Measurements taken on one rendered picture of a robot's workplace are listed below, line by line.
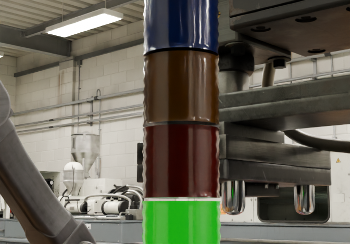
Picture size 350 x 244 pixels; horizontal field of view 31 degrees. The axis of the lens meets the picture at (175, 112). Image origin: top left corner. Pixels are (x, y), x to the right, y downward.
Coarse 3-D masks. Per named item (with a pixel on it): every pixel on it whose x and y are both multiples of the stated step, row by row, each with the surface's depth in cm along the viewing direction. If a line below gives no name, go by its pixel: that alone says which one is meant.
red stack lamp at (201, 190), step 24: (144, 144) 31; (168, 144) 29; (192, 144) 29; (216, 144) 30; (144, 168) 30; (168, 168) 29; (192, 168) 29; (216, 168) 30; (144, 192) 30; (168, 192) 29; (192, 192) 29; (216, 192) 30
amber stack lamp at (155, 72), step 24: (144, 72) 31; (168, 72) 30; (192, 72) 30; (216, 72) 31; (144, 96) 31; (168, 96) 30; (192, 96) 30; (216, 96) 31; (144, 120) 31; (168, 120) 29; (192, 120) 29; (216, 120) 30
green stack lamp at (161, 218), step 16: (144, 208) 30; (160, 208) 29; (176, 208) 29; (192, 208) 29; (208, 208) 29; (144, 224) 30; (160, 224) 29; (176, 224) 29; (192, 224) 29; (208, 224) 29; (144, 240) 30; (160, 240) 29; (176, 240) 29; (192, 240) 29; (208, 240) 29
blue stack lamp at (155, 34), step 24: (144, 0) 32; (168, 0) 30; (192, 0) 30; (216, 0) 31; (144, 24) 32; (168, 24) 30; (192, 24) 30; (216, 24) 31; (144, 48) 32; (168, 48) 30; (192, 48) 30; (216, 48) 31
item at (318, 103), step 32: (224, 64) 59; (224, 96) 56; (256, 96) 54; (288, 96) 52; (320, 96) 50; (224, 128) 54; (256, 128) 58; (288, 128) 59; (224, 160) 51; (256, 160) 54; (288, 160) 58; (320, 160) 63; (224, 192) 53; (256, 192) 58
